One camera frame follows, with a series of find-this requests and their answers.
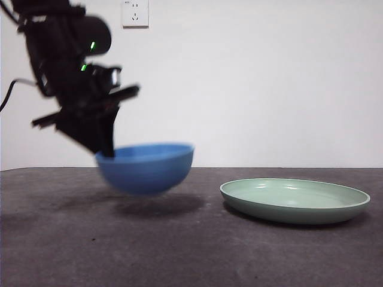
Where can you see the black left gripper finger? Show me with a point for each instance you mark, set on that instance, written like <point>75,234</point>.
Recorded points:
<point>86,134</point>
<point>108,137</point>

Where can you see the blue ribbed bowl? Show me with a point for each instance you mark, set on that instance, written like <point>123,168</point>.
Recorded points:
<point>146,176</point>

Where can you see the green round plate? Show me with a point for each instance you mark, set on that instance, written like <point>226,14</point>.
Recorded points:
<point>293,213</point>

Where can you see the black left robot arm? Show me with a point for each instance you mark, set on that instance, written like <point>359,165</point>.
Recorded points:
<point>51,33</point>

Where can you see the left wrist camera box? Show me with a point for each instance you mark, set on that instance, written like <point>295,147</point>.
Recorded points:
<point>109,76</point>

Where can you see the white wall socket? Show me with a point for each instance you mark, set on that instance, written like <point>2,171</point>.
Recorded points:
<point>135,18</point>

